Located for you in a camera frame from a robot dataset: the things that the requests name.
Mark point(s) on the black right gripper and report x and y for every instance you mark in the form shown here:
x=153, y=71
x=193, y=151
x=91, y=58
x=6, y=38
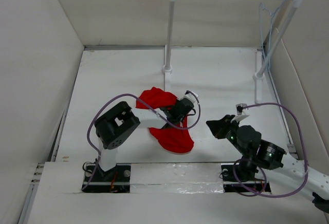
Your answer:
x=217, y=127

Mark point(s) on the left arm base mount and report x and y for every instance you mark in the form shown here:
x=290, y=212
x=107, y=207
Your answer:
x=116, y=180

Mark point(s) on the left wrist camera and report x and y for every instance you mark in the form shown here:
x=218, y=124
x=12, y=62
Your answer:
x=191, y=96

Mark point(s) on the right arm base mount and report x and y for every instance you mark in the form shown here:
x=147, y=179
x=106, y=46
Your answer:
x=231, y=185

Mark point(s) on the blue wire hanger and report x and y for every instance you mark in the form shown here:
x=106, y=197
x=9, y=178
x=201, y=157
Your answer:
x=266, y=32

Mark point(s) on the red t shirt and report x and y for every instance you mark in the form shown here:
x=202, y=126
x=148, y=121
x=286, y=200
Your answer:
x=171, y=139

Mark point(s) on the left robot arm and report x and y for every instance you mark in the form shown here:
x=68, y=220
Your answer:
x=165, y=120

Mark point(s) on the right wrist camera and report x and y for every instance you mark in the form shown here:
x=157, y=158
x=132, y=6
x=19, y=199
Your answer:
x=242, y=112

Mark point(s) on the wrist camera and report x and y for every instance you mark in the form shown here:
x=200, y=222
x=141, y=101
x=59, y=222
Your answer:
x=191, y=96
x=242, y=112

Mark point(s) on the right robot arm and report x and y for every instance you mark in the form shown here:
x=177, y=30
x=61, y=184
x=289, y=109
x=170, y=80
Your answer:
x=259, y=154

